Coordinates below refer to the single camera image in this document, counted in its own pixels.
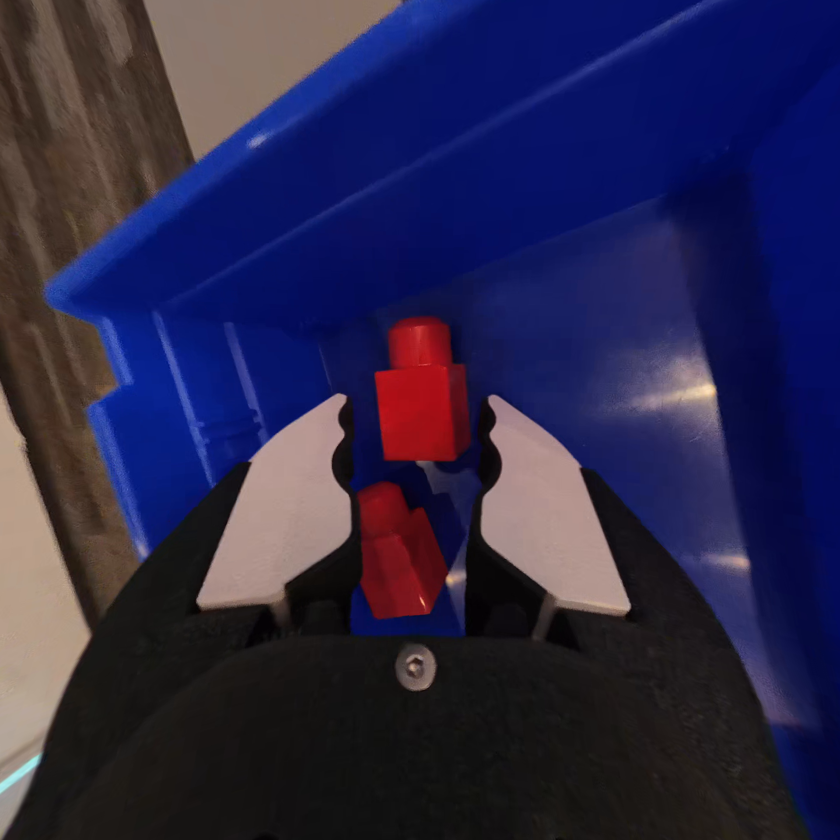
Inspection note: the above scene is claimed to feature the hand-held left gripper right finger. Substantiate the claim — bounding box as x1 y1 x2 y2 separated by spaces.
465 394 632 641

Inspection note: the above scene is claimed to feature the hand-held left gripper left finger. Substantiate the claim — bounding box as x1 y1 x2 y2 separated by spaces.
196 394 365 634

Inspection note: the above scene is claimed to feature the red mega block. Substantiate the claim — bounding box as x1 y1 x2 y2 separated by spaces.
357 481 449 620
374 316 472 462

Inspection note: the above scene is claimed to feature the blue plastic bin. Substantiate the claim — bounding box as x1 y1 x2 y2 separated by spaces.
45 0 840 840

